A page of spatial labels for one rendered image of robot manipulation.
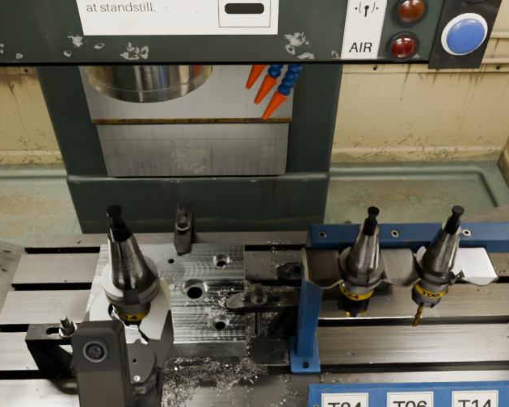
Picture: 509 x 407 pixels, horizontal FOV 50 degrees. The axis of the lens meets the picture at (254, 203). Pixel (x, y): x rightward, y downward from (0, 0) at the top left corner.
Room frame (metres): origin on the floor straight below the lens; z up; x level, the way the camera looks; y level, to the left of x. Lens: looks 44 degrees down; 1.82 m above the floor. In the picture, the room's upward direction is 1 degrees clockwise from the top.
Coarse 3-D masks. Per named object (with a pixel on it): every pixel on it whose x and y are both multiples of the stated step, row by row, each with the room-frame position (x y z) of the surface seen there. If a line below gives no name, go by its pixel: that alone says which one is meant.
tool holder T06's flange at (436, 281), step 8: (424, 248) 0.53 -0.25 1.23; (416, 256) 0.51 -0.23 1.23; (456, 256) 0.51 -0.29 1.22; (416, 264) 0.50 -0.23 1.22; (424, 264) 0.50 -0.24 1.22; (456, 264) 0.50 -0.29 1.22; (424, 272) 0.48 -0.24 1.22; (432, 272) 0.48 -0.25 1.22; (440, 272) 0.48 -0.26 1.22; (448, 272) 0.48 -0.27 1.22; (456, 272) 0.48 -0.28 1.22; (424, 280) 0.48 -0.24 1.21; (432, 280) 0.47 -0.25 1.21; (440, 280) 0.47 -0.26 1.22; (448, 280) 0.48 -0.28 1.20
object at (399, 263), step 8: (384, 248) 0.53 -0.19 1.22; (392, 248) 0.53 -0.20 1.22; (400, 248) 0.53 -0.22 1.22; (408, 248) 0.53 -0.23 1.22; (384, 256) 0.52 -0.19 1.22; (392, 256) 0.52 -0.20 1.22; (400, 256) 0.52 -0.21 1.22; (408, 256) 0.52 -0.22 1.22; (392, 264) 0.50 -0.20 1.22; (400, 264) 0.50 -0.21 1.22; (408, 264) 0.50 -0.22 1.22; (384, 272) 0.49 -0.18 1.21; (392, 272) 0.49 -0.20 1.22; (400, 272) 0.49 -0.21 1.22; (408, 272) 0.49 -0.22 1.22; (416, 272) 0.49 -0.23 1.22; (384, 280) 0.48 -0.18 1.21; (392, 280) 0.47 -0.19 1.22; (400, 280) 0.47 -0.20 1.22; (408, 280) 0.47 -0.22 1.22; (416, 280) 0.47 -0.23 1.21
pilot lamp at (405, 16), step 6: (408, 0) 0.41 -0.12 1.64; (414, 0) 0.41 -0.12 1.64; (402, 6) 0.41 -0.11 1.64; (408, 6) 0.41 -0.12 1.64; (414, 6) 0.41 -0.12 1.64; (420, 6) 0.41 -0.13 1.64; (402, 12) 0.41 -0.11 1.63; (408, 12) 0.41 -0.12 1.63; (414, 12) 0.41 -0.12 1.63; (420, 12) 0.41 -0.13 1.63; (402, 18) 0.41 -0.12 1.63; (408, 18) 0.41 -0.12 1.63; (414, 18) 0.41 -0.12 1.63
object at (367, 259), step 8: (360, 232) 0.49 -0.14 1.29; (376, 232) 0.49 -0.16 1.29; (360, 240) 0.49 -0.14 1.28; (368, 240) 0.49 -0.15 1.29; (376, 240) 0.49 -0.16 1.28; (352, 248) 0.50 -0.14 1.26; (360, 248) 0.49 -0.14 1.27; (368, 248) 0.48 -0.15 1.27; (376, 248) 0.49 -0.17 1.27; (352, 256) 0.49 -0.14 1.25; (360, 256) 0.48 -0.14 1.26; (368, 256) 0.48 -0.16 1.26; (376, 256) 0.49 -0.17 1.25; (352, 264) 0.49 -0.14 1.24; (360, 264) 0.48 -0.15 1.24; (368, 264) 0.48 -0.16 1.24; (376, 264) 0.49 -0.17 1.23; (360, 272) 0.48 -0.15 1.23; (368, 272) 0.48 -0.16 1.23
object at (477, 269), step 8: (464, 248) 0.53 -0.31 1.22; (472, 248) 0.53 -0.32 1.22; (480, 248) 0.53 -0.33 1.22; (464, 256) 0.52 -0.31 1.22; (472, 256) 0.52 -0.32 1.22; (480, 256) 0.52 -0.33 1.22; (488, 256) 0.52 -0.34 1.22; (464, 264) 0.50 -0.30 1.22; (472, 264) 0.50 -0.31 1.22; (480, 264) 0.50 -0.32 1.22; (488, 264) 0.50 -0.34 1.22; (464, 272) 0.49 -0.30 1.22; (472, 272) 0.49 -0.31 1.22; (480, 272) 0.49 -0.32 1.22; (488, 272) 0.49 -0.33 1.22; (496, 272) 0.49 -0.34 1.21; (464, 280) 0.48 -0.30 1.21; (472, 280) 0.48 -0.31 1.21; (480, 280) 0.48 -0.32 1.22; (488, 280) 0.48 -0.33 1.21
